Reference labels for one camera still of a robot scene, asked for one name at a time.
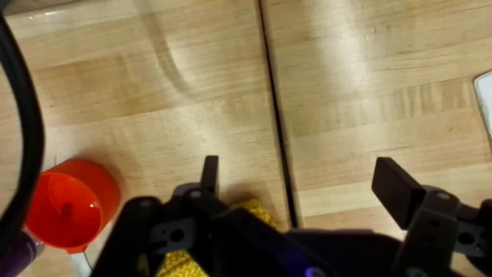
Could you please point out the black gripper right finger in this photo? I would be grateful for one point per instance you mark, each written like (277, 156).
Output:
(397, 187)

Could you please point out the red plastic cup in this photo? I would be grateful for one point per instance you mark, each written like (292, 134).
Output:
(66, 205)

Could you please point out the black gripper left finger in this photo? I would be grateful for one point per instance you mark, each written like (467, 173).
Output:
(209, 174)

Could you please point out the purple pump bottle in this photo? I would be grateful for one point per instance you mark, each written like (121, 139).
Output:
(17, 256)

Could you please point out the yellow cloth object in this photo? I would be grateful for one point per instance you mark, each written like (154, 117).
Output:
(178, 263)

